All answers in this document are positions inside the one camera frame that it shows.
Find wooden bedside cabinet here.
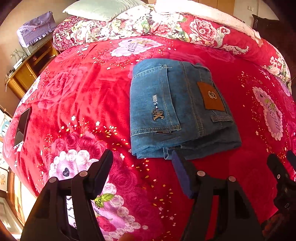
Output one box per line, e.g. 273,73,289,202
6,33,60,99

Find black smartphone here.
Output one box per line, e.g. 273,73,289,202
14,107,32,147

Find purple ruffled fabric cover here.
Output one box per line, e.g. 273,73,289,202
16,11,57,48

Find blue denim jeans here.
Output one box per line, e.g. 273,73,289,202
130,58,242,160

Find red floral plush blanket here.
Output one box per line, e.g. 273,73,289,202
3,36,295,240

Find floral patterned quilt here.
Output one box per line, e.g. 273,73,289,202
53,1,292,90

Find pale green pillow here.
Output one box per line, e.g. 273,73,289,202
63,0,145,22

